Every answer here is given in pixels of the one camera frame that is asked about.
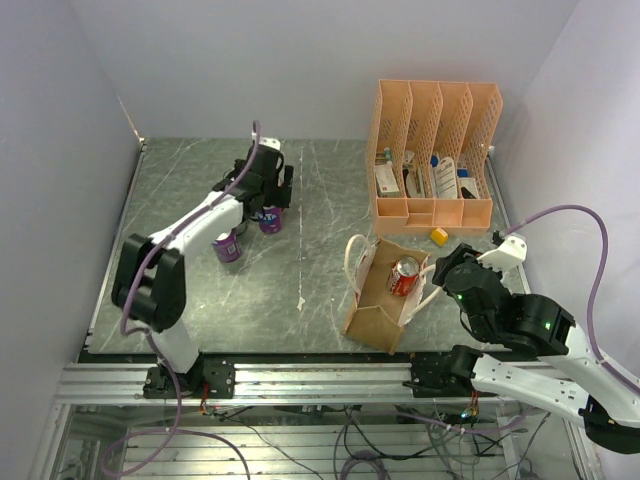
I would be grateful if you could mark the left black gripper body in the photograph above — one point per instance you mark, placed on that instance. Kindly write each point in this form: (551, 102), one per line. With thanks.
(272, 190)

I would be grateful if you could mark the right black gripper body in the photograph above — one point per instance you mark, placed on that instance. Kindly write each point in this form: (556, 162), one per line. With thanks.
(464, 254)

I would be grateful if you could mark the purple soda can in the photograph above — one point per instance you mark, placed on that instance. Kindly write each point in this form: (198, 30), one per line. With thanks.
(270, 220)
(226, 247)

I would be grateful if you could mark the brown canvas bag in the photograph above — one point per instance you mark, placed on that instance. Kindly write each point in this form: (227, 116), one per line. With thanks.
(377, 318)

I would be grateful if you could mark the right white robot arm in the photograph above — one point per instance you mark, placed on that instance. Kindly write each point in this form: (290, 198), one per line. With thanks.
(536, 328)

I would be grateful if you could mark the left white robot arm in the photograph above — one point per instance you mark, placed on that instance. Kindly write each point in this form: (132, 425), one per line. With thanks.
(150, 281)

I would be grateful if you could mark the small yellow block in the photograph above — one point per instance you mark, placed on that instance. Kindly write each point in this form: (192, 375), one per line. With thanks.
(439, 237)

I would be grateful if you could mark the red white box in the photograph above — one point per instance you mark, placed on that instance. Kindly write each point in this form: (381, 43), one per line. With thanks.
(386, 183)

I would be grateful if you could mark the white striped package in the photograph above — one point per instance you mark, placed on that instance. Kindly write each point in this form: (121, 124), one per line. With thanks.
(445, 177)

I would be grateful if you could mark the orange file organizer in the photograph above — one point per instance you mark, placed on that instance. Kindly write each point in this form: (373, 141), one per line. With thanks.
(415, 123)

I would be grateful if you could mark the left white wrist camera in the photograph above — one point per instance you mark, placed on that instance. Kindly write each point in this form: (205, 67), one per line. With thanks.
(265, 143)

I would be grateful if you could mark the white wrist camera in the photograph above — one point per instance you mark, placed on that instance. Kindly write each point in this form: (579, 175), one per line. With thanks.
(265, 143)
(510, 254)

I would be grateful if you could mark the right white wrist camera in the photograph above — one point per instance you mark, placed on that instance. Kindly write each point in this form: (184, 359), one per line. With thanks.
(510, 254)

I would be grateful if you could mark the aluminium frame rail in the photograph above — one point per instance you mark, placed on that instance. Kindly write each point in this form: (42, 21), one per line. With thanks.
(261, 379)

